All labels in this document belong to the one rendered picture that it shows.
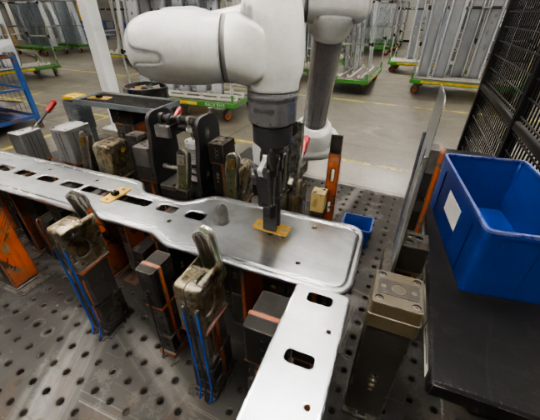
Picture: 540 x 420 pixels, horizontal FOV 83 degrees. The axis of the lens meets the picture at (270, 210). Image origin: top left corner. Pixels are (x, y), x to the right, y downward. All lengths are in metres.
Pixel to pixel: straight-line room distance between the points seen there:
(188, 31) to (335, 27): 0.63
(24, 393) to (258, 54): 0.88
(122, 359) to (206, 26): 0.77
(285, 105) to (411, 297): 0.37
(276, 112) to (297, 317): 0.35
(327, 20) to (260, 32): 0.58
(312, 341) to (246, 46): 0.46
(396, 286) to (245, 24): 0.46
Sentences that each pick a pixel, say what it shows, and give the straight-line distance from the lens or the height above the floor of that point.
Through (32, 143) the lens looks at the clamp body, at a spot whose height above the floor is 1.02.
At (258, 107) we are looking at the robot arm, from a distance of 0.54.
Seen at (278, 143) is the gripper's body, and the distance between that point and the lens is 0.56.
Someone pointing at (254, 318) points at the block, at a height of 0.98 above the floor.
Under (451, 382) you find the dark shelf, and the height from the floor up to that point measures 1.03.
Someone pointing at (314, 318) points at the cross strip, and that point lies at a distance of 0.55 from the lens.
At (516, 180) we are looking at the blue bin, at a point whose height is 1.11.
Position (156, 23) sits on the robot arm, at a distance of 0.56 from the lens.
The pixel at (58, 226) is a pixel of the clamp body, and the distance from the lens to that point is 0.80.
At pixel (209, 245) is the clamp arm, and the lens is 0.54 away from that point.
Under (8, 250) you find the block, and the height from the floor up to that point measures 0.84.
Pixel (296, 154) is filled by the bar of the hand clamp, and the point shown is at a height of 1.14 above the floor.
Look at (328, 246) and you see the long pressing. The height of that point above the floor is 1.00.
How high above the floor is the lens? 1.43
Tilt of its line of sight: 33 degrees down
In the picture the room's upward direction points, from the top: straight up
